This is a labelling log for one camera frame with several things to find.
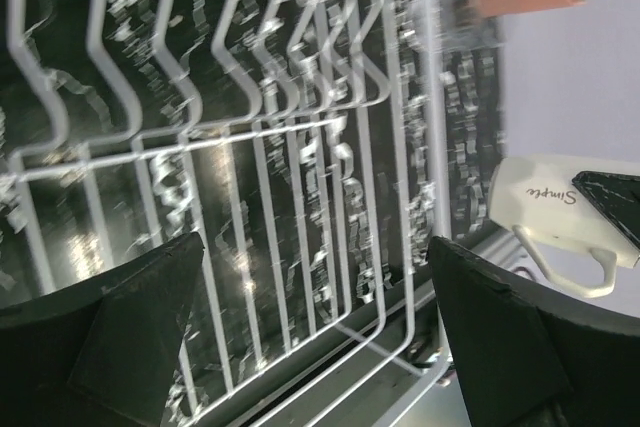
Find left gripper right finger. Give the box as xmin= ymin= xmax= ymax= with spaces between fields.
xmin=428 ymin=237 xmax=639 ymax=426

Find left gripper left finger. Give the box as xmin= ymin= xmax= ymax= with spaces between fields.
xmin=1 ymin=232 xmax=204 ymax=426

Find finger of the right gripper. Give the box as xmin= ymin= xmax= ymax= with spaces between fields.
xmin=572 ymin=171 xmax=640 ymax=242

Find white ceramic mug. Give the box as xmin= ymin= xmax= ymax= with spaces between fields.
xmin=488 ymin=154 xmax=639 ymax=298

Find clear faceted glass cup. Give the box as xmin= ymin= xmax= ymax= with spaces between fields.
xmin=437 ymin=0 xmax=504 ymax=53

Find black marble pattern mat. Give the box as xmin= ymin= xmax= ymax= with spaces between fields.
xmin=1 ymin=0 xmax=504 ymax=414

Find white wire dish rack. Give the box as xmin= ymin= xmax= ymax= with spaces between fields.
xmin=1 ymin=0 xmax=449 ymax=426

